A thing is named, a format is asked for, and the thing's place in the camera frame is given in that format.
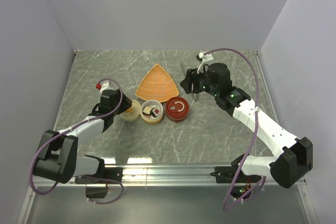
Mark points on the metal tongs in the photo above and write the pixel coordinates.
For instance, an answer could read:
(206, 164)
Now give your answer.
(194, 95)

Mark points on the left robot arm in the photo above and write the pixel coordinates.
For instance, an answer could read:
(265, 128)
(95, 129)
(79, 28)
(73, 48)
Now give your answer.
(56, 158)

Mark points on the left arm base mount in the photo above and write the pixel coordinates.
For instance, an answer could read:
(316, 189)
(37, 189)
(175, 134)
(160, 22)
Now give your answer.
(105, 179)

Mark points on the cream lid with orange handle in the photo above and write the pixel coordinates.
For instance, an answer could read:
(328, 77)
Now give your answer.
(132, 113)

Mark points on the red lid with white handle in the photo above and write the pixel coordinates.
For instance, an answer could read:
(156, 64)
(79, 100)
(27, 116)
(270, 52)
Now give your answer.
(177, 106)

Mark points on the sushi roll red centre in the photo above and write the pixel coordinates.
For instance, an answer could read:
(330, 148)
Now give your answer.
(155, 111)

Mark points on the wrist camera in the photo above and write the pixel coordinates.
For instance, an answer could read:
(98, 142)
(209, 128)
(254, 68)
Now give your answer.
(202, 57)
(104, 85)

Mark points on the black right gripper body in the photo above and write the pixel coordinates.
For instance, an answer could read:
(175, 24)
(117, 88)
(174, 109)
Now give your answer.
(200, 77)

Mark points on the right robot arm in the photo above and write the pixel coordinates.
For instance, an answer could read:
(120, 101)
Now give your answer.
(291, 158)

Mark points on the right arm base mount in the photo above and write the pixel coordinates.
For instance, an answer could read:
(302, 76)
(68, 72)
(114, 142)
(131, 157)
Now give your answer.
(236, 179)

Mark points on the aluminium front rail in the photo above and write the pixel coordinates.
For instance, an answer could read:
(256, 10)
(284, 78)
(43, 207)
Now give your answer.
(157, 175)

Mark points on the sushi roll green centre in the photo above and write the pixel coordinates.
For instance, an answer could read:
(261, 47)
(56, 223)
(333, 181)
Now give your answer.
(147, 110)

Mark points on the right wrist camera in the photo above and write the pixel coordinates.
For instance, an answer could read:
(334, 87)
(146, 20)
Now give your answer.
(202, 57)

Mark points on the woven bamboo tray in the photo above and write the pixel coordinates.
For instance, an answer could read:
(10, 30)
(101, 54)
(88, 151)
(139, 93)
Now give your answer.
(158, 85)

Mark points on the red bowl silver inside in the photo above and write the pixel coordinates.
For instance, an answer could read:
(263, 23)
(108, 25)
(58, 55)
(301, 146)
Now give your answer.
(176, 119)

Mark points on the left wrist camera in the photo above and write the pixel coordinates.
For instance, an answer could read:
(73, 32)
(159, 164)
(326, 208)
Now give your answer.
(104, 85)

